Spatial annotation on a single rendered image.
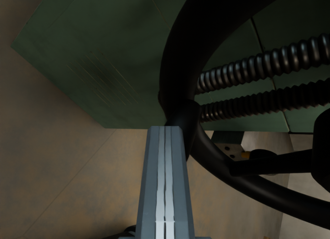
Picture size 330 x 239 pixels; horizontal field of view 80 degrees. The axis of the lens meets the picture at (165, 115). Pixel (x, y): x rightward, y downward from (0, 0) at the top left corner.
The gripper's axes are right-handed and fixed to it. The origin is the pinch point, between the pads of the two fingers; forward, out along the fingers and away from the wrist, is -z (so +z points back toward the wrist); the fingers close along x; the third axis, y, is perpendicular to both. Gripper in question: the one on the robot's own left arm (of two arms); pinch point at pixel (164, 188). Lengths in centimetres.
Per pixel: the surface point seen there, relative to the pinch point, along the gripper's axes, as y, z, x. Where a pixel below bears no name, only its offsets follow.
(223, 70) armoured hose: -1.1, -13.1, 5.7
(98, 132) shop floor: -53, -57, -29
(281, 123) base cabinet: -17.9, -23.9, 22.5
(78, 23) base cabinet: -3.9, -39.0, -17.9
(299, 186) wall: -279, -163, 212
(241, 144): -25.5, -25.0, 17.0
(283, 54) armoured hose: 1.5, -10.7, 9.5
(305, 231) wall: -284, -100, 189
